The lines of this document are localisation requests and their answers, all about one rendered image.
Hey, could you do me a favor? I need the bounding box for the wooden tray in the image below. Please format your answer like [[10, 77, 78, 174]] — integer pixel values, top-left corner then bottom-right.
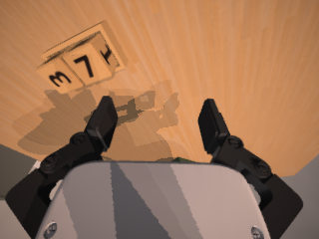
[[41, 20, 128, 72]]

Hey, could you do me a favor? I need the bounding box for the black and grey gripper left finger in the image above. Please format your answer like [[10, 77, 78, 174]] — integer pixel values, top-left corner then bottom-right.
[[5, 96, 118, 239]]

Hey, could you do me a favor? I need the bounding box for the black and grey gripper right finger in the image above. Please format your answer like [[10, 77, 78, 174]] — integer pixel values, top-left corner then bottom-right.
[[197, 99, 303, 239]]

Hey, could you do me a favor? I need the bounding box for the tan number cube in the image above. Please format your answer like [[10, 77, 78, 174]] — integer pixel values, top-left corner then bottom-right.
[[36, 46, 85, 95], [62, 32, 118, 85]]

